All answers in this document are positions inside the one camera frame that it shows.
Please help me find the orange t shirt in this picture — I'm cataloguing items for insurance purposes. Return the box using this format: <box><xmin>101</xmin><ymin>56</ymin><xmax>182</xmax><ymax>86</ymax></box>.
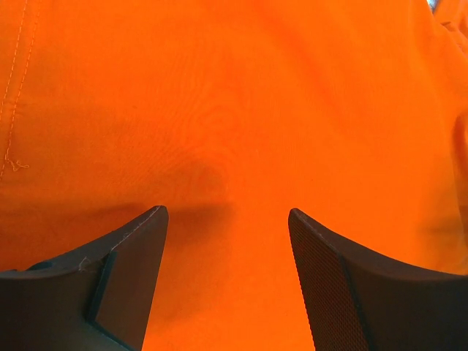
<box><xmin>1</xmin><ymin>1</ymin><xmax>467</xmax><ymax>350</ymax></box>

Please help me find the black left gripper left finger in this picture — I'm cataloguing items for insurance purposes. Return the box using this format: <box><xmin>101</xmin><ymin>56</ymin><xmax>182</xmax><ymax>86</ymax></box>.
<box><xmin>1</xmin><ymin>206</ymin><xmax>169</xmax><ymax>350</ymax></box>

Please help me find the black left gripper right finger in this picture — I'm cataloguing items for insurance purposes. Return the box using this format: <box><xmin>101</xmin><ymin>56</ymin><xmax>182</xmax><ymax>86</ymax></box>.
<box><xmin>288</xmin><ymin>208</ymin><xmax>467</xmax><ymax>351</ymax></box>

